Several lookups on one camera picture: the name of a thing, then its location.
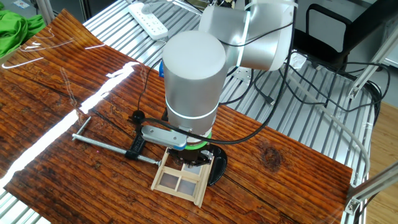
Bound black looped cable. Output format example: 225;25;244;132
278;60;392;113

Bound black office chair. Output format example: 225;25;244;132
292;2;354;68

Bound aluminium frame brace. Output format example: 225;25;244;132
346;26;398;100
343;161;398;216

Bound aluminium frame post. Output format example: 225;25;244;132
35;0;56;25

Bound green cloth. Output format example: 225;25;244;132
0;9;47;58

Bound black flat panel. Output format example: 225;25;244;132
341;0;398;55

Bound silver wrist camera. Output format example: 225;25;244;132
141;125;188;152

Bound green wrist adapter ring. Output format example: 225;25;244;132
183;132;213;152

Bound white perforated base plate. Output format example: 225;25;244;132
231;67;252;83

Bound white crumpled wrapper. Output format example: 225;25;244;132
285;52;307;69

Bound black cable with plug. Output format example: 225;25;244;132
253;70;276;105

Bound grey flexible hose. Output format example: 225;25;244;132
284;70;371;184

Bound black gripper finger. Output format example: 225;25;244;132
174;149;192;167
190;151;216;167

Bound white power strip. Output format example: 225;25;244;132
127;2;169;41

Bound wood-grain table mat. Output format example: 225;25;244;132
0;8;354;224

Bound black metal C-clamp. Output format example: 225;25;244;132
72;116;228;187

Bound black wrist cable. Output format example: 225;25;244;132
129;0;299;146

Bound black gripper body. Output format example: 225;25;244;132
177;147;213;162

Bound miniature wooden window frame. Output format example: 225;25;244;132
150;147;215;208

